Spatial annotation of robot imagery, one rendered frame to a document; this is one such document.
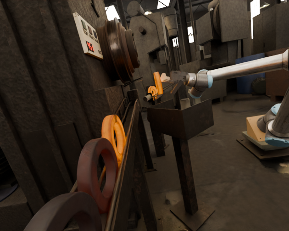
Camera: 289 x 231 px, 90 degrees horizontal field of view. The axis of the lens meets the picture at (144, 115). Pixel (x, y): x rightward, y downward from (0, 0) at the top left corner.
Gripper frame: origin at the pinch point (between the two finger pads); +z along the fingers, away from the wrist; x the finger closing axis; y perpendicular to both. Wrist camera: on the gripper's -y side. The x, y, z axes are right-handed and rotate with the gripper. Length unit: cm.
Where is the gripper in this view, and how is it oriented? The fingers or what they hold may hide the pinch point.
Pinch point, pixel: (158, 80)
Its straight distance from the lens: 104.6
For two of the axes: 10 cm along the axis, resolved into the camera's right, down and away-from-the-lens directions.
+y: 0.8, -9.7, -2.4
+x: -0.3, 2.4, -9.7
